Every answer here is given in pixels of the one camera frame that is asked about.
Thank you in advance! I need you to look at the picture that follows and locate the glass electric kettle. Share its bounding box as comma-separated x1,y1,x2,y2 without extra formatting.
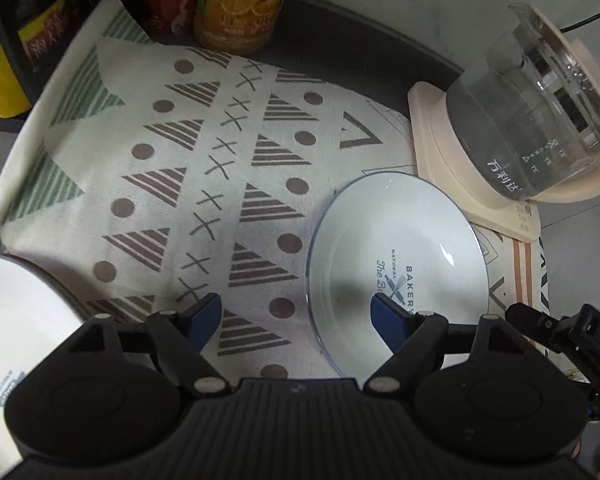
444,2,600,201

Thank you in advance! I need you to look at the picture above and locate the soy sauce bottle yellow label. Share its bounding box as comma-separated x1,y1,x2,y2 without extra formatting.
0,0,89,119

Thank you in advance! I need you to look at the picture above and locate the small white blue-rim plate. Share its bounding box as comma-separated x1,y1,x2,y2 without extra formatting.
307,170,491,379

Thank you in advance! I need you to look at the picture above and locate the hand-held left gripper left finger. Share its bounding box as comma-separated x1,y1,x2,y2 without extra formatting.
62,292,231,396

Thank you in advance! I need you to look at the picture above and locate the patterned fringed cloth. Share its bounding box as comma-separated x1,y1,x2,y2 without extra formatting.
0,0,548,380

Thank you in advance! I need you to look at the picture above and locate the large white blue-print plate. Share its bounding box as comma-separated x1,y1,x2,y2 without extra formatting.
0,253,99,479

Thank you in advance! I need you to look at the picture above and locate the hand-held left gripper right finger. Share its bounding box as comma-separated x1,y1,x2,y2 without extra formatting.
363,292,537,395

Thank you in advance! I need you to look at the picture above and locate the cream kettle base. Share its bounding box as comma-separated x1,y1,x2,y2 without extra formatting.
407,81,600,242

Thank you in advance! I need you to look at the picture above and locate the orange juice bottle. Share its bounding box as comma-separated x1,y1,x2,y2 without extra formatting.
194,0,301,57

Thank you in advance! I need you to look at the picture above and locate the black kettle power cable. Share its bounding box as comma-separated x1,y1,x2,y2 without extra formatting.
562,2,600,31

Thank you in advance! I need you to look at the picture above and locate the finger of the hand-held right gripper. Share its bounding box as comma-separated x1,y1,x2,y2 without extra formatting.
504,302,563,350

